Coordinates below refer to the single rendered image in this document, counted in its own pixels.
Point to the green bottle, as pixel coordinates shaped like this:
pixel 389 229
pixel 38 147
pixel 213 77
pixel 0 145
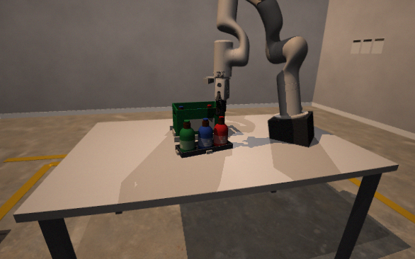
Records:
pixel 187 137

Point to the red bottle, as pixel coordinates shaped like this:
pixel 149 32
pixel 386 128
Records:
pixel 220 136

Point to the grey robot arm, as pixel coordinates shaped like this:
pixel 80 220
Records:
pixel 291 50

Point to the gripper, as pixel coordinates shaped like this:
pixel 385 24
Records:
pixel 221 94

